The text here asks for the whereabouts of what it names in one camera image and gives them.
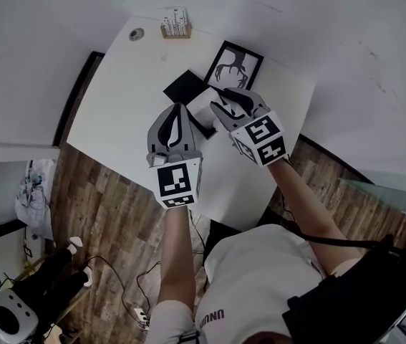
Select clear plastic bag with items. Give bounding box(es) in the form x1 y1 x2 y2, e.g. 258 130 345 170
14 158 57 242

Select black waist bag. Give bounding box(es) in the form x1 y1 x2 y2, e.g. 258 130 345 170
283 234 406 344

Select black box tray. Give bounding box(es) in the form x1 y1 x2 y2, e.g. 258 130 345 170
184 84 222 141

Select black square box lid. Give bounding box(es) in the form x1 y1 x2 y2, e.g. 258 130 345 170
163 69 208 104

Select wooden holder with white cards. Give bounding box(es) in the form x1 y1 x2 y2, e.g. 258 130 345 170
159 7 192 40

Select person's white shirt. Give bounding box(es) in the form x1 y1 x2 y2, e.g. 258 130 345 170
148 224 326 344

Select white cloth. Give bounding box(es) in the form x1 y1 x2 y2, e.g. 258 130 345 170
186 86 225 130

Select person's right forearm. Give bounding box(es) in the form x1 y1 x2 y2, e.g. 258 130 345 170
268 158 364 276

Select glass panel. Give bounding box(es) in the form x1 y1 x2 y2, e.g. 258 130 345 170
337 176 406 226

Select black framed antler picture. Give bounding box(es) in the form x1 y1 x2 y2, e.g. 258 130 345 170
203 40 265 92

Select black floor cable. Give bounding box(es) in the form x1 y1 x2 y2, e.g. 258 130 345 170
136 261 163 308
83 255 143 312

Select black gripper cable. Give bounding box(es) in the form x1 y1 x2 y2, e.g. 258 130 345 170
280 191 394 251

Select white round device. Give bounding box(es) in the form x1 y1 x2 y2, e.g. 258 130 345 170
0 287 39 344

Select person's black trousers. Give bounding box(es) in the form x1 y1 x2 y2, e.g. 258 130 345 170
203 219 258 277

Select person's left forearm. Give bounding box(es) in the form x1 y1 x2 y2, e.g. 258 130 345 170
157 206 197 308

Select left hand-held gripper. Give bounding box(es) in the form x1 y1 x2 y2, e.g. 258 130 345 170
146 102 204 211

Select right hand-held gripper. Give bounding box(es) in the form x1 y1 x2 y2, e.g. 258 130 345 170
209 87 291 168

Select white power strip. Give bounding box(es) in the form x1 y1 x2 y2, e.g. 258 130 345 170
132 306 152 331

